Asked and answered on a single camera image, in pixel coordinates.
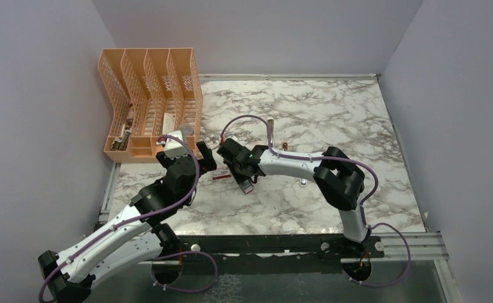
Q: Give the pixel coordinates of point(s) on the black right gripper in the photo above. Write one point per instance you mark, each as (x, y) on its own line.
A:
(239, 178)

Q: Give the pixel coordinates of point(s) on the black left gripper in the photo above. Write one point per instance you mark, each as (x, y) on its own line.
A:
(208, 163)

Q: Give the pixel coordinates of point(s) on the grey staple tray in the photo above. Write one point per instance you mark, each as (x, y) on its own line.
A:
(246, 186)

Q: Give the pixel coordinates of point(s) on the red staple box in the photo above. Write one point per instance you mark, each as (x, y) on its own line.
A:
(221, 173)

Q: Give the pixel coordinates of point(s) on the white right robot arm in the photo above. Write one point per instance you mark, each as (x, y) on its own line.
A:
(340, 180)

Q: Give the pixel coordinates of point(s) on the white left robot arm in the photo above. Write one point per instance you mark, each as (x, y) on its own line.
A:
(136, 234)

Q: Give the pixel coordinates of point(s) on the clear tape roll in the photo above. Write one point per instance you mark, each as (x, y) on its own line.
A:
(186, 129)

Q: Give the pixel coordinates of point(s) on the white card in organizer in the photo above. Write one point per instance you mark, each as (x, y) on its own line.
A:
(168, 122)

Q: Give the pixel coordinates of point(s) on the orange plastic file organizer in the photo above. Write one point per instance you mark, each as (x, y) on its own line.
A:
(143, 84)

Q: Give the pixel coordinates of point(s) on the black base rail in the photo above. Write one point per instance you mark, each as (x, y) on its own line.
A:
(263, 246)

